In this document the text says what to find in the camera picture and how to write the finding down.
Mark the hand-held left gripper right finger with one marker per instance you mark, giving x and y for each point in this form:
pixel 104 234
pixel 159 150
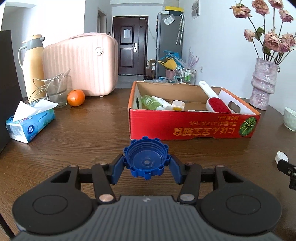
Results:
pixel 175 169

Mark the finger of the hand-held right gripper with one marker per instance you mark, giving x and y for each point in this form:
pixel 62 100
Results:
pixel 286 167

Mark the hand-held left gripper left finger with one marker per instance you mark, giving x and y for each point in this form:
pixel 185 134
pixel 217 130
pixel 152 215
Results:
pixel 118 169

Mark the blue notched bottle cap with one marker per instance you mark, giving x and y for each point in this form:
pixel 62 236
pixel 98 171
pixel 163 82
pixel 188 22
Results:
pixel 144 160

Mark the red cardboard box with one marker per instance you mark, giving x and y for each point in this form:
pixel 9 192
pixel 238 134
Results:
pixel 185 127

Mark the cream plug adapter cube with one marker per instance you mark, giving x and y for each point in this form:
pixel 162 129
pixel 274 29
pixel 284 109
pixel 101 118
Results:
pixel 178 105

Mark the small white bottle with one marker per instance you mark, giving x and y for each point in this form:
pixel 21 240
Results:
pixel 163 103

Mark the green spray bottle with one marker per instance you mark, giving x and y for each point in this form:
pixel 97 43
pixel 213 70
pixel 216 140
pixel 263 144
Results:
pixel 149 102

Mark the red and white lint brush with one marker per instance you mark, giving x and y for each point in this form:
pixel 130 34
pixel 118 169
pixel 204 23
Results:
pixel 217 104

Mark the white ribbed cap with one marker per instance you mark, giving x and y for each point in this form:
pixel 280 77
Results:
pixel 281 157

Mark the pale green bowl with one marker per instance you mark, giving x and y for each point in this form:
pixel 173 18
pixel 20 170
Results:
pixel 291 119

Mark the orange fruit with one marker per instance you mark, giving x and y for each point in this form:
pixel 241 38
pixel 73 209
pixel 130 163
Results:
pixel 76 97

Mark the pink speckled vase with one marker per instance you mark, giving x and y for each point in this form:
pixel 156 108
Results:
pixel 263 83

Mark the pink bucket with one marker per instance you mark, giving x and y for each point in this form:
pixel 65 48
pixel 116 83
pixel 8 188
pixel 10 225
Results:
pixel 170 74

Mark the blue tissue pack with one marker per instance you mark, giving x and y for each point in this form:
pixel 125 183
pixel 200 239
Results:
pixel 32 126

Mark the glass jar with twine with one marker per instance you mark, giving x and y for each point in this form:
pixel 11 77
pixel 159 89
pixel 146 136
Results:
pixel 55 95

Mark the cardboard boxes on floor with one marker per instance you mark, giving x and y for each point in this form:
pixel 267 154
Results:
pixel 151 68

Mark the yellow plastic item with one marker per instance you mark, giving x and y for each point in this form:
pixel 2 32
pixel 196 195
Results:
pixel 171 63

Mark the pink ribbed suitcase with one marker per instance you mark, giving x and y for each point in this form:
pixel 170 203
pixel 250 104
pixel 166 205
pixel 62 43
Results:
pixel 81 64

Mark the pale dried grass bunch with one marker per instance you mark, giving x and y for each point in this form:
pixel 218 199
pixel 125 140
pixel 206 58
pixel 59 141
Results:
pixel 193 59

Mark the blue plastic item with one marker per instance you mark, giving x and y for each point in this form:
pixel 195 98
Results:
pixel 172 55

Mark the dark brown door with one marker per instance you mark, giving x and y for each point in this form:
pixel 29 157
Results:
pixel 129 46

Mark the bunch of dried pink roses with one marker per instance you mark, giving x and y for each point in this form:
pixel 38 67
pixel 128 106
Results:
pixel 272 39

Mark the yellow thermos jug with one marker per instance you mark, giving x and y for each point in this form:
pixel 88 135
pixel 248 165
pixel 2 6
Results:
pixel 34 69

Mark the grey refrigerator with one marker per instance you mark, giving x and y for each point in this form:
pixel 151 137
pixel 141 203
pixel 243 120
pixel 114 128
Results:
pixel 167 39

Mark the black paper bag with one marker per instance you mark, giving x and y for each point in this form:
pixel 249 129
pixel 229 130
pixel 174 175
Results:
pixel 9 92

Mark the clear folded umbrella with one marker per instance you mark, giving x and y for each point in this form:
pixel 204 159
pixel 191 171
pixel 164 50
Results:
pixel 180 30

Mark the paper sheet on refrigerator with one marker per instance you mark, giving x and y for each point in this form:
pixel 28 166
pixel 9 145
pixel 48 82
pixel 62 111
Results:
pixel 169 20

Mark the yellow and black box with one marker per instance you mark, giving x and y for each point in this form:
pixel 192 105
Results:
pixel 173 9

